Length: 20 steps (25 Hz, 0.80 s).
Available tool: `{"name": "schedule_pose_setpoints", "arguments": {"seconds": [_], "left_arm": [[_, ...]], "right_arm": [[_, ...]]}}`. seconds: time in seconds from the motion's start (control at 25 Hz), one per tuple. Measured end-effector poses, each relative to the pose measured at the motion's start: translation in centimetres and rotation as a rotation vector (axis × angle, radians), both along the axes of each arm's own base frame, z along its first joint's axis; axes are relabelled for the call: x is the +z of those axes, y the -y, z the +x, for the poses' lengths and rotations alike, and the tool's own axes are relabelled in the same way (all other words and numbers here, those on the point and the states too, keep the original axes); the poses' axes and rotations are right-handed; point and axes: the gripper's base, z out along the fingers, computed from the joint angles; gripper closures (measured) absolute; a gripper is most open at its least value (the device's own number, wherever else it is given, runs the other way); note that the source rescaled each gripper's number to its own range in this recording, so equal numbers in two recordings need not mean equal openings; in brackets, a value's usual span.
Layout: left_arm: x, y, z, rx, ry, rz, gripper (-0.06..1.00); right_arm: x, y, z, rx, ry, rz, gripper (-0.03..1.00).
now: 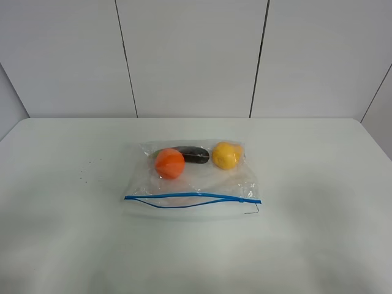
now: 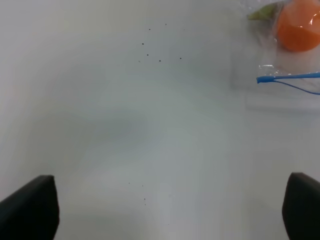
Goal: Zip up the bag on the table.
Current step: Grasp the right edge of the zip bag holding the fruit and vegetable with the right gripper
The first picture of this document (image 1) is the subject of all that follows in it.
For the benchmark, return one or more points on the clear zip bag blue seal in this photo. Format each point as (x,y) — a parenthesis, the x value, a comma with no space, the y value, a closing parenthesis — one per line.
(201,190)

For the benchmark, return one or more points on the dark purple toy eggplant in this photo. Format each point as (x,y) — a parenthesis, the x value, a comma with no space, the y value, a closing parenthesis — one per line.
(193,154)

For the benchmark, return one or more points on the yellow toy lemon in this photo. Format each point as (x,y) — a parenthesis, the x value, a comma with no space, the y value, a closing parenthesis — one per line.
(227,155)

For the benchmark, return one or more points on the orange toy fruit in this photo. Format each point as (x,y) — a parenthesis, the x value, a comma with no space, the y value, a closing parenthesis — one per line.
(169,163)

